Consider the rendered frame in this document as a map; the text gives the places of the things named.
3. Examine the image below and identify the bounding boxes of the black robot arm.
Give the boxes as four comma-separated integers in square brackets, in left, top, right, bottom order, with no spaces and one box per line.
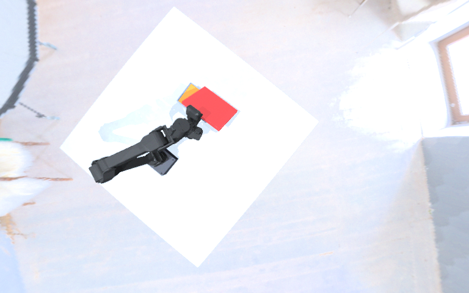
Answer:
[89,118,203,184]

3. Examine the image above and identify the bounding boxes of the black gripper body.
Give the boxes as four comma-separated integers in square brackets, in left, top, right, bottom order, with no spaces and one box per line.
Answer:
[184,104,201,125]

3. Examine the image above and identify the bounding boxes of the red square lid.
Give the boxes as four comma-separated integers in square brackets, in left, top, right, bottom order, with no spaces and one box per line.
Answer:
[182,87,238,131]

